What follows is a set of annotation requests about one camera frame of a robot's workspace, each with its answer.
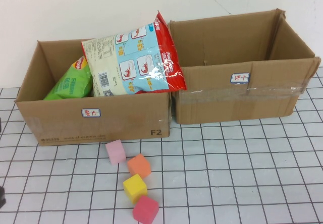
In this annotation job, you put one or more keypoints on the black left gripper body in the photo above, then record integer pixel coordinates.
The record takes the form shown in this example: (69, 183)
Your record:
(2, 196)

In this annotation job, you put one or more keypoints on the orange foam cube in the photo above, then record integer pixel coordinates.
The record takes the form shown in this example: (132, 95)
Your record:
(138, 166)

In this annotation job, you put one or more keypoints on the red shrimp cracker bag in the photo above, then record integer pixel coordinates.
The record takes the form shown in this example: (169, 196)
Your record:
(113, 62)

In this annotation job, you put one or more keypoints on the cardboard box with F2 print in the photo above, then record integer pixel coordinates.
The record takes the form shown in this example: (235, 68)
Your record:
(63, 125)

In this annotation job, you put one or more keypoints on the white label on F2 box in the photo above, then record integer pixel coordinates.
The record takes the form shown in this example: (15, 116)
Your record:
(90, 112)

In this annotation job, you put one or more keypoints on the light pink foam cube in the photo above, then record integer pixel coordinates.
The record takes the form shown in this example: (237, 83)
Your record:
(116, 152)

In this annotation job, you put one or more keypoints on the green chips bag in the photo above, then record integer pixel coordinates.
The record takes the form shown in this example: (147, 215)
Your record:
(70, 85)

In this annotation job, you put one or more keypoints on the yellow foam cube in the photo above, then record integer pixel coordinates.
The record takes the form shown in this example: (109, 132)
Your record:
(135, 188)

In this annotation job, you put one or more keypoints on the dark pink foam cube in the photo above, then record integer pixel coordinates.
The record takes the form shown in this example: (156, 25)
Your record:
(146, 209)

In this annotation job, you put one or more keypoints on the taped cardboard box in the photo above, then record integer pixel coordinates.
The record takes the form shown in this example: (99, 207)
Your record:
(214, 105)

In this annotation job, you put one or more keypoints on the clear packing tape strip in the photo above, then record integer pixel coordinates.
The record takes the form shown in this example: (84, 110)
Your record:
(214, 94)

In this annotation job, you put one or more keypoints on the white label on taped box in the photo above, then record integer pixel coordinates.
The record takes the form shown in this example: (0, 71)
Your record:
(240, 78)

